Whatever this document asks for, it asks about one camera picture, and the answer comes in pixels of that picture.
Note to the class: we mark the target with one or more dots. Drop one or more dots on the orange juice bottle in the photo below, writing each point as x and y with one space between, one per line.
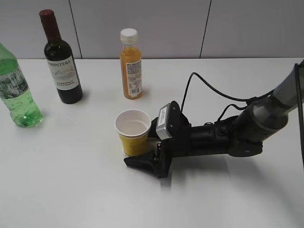
131 64

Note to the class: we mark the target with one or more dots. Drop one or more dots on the green sprite bottle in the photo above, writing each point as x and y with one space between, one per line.
15 92

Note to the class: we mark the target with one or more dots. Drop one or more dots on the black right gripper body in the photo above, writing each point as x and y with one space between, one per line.
187 140

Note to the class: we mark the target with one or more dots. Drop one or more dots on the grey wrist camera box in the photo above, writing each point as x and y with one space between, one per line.
163 127

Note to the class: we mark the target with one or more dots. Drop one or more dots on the dark red wine bottle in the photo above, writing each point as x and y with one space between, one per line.
60 59

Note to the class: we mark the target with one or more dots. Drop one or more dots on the yellow paper cup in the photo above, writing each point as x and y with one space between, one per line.
133 127

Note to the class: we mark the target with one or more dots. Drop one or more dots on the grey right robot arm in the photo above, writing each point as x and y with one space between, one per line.
238 136

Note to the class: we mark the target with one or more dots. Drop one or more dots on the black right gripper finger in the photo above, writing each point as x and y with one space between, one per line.
146 162
152 132

